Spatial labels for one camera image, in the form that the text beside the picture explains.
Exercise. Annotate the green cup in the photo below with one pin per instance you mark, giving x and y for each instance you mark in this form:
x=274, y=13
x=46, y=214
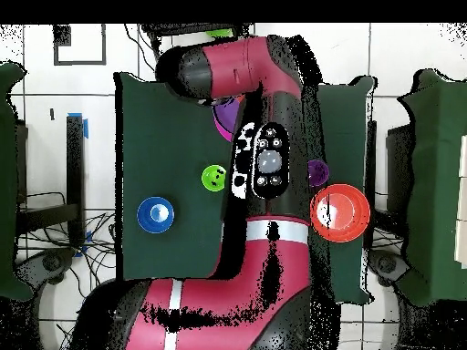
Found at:
x=213, y=178

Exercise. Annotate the pink bowl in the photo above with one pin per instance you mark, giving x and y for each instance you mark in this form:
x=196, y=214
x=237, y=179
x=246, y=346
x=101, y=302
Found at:
x=224, y=133

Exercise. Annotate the purple bowl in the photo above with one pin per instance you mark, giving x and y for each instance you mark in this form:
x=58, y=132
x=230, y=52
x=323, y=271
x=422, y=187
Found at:
x=228, y=115

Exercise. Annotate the green bowl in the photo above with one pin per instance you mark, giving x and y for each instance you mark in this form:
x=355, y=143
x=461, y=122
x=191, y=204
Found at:
x=219, y=32

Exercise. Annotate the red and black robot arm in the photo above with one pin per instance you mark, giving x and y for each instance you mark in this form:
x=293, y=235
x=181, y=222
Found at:
x=237, y=277

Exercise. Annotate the blue bowl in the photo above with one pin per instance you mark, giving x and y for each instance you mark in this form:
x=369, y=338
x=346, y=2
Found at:
x=155, y=215

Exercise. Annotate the dark green tablecloth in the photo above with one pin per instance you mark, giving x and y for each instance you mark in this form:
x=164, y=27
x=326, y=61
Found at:
x=164, y=146

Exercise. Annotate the purple cup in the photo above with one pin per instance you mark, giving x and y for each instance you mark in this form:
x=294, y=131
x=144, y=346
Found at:
x=319, y=173

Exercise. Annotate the large orange bowl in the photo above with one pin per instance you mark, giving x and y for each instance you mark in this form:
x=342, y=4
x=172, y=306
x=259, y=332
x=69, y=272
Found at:
x=343, y=213

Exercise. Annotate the blue tape strip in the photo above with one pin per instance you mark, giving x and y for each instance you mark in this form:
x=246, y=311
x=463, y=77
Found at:
x=85, y=129

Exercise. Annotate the black metal stool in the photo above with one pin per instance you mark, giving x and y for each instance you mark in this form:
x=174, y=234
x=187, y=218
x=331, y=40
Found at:
x=171, y=28

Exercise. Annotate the black cross beam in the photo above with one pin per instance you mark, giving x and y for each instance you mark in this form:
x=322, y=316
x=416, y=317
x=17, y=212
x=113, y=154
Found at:
x=47, y=218

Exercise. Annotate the green side table cloth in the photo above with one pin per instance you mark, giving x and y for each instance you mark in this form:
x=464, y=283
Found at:
x=437, y=182
x=7, y=182

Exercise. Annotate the white boxes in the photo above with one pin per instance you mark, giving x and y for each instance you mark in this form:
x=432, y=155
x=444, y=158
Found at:
x=461, y=200

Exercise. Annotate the black upright post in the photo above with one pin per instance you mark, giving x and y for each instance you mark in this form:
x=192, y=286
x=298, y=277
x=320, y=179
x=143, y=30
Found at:
x=74, y=164

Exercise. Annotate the black pedestal foot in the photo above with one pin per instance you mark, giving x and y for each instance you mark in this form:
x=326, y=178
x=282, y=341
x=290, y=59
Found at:
x=386, y=264
x=51, y=262

